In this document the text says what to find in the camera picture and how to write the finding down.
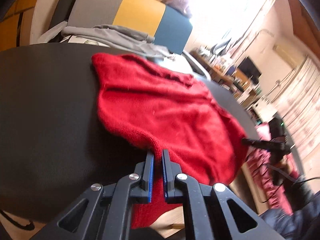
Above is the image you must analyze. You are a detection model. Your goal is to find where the red knit sweater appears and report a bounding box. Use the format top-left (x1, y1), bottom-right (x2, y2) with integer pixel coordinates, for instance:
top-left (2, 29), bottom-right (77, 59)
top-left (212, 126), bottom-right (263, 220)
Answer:
top-left (92, 53), bottom-right (248, 229)

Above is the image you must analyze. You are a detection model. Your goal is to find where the right hand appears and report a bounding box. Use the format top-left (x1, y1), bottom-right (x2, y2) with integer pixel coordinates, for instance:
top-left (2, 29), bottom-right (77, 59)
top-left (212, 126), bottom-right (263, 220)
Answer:
top-left (274, 159), bottom-right (292, 174)

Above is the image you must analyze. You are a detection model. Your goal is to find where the pink ruffled bedding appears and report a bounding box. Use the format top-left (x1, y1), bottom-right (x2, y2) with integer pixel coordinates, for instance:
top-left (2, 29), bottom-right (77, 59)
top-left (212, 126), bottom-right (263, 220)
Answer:
top-left (243, 119), bottom-right (296, 215)

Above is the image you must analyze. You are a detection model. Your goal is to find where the cluttered wooden desk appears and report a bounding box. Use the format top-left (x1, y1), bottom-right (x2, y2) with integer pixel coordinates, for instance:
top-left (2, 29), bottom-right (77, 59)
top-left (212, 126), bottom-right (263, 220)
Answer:
top-left (190, 49), bottom-right (261, 109)

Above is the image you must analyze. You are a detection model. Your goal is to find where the dark jacket right sleeve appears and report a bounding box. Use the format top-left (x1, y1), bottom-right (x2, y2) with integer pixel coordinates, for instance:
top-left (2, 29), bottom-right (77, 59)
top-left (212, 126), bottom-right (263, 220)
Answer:
top-left (260, 178), bottom-right (319, 239)

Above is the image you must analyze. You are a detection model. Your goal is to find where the black monitor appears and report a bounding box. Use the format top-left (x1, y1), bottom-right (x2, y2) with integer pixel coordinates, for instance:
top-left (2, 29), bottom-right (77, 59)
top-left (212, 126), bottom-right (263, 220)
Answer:
top-left (238, 57), bottom-right (261, 85)

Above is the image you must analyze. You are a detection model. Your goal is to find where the white printed cushion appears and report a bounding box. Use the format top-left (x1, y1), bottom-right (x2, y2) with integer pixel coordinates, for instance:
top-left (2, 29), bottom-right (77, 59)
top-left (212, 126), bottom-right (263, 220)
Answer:
top-left (65, 35), bottom-right (194, 75)

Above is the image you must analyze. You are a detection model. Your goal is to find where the grey garment on chair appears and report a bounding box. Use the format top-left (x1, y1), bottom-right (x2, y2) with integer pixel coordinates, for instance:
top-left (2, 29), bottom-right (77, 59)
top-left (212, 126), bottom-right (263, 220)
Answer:
top-left (62, 24), bottom-right (171, 59)

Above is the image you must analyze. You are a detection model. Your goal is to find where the grey yellow blue chair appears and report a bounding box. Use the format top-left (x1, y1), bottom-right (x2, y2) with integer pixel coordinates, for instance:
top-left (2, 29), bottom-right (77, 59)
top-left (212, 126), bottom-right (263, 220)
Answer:
top-left (37, 0), bottom-right (211, 80)

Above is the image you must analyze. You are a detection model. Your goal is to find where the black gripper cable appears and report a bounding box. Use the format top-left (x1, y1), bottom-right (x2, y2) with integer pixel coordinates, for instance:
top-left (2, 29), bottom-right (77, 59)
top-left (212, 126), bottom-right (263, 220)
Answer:
top-left (247, 149), bottom-right (320, 204)

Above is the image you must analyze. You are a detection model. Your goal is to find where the wall air conditioner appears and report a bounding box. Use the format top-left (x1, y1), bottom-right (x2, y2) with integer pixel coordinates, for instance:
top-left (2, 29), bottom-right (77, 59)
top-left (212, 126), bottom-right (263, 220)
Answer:
top-left (273, 44), bottom-right (304, 69)

